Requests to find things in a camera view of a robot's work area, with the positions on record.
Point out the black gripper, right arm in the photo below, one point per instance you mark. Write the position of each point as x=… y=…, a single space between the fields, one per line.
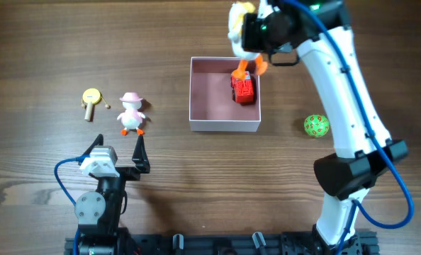
x=250 y=32

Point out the black gripper, left arm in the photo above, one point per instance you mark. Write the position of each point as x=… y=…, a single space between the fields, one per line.
x=124 y=171

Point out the white duck with pink hat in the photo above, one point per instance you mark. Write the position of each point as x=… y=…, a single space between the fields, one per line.
x=131 y=118

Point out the white plush duck yellow hat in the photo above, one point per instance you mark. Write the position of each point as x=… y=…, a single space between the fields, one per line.
x=236 y=35

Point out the red toy fire truck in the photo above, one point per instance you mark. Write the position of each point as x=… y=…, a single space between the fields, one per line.
x=242 y=89

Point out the green ball with red numbers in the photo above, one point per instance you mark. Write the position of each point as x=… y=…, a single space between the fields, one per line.
x=316 y=125

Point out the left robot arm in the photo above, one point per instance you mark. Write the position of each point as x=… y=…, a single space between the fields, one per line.
x=98 y=212

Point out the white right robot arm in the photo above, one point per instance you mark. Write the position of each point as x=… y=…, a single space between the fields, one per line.
x=321 y=35

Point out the yellow rattle drum toy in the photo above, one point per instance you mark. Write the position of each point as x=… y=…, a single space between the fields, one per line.
x=90 y=98

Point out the white box with pink interior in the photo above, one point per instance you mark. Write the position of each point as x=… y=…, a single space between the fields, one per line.
x=211 y=107

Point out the white wrist camera, left arm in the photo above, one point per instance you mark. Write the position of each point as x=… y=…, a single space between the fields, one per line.
x=101 y=162

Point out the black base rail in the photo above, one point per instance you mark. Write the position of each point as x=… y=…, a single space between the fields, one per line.
x=286 y=243

